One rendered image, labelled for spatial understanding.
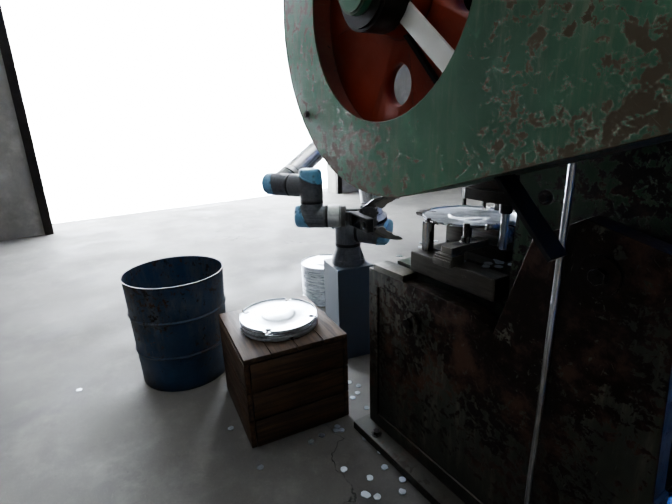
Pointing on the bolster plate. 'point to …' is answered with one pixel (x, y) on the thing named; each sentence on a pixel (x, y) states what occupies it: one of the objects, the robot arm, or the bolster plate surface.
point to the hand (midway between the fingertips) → (403, 217)
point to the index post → (428, 234)
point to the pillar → (504, 231)
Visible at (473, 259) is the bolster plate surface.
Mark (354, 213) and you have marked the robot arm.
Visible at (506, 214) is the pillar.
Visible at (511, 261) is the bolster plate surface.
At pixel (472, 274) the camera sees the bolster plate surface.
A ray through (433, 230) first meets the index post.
